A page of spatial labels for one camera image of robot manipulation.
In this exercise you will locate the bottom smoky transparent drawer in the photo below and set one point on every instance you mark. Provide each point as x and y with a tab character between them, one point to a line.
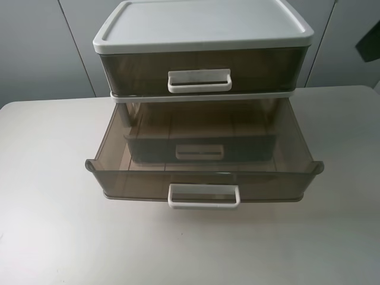
256	148

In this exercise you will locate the top smoky transparent drawer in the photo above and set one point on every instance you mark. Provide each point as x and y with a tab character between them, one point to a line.
216	71

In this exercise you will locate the middle smoky transparent drawer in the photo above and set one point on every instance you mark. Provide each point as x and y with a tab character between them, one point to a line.
205	185

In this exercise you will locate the smoky transparent drawer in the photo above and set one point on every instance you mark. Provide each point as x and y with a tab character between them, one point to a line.
256	148
205	185
216	71

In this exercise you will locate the white drawer cabinet frame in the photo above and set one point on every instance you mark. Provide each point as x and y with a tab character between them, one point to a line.
189	26

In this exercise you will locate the black object at right edge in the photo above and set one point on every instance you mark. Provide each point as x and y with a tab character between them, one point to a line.
368	46

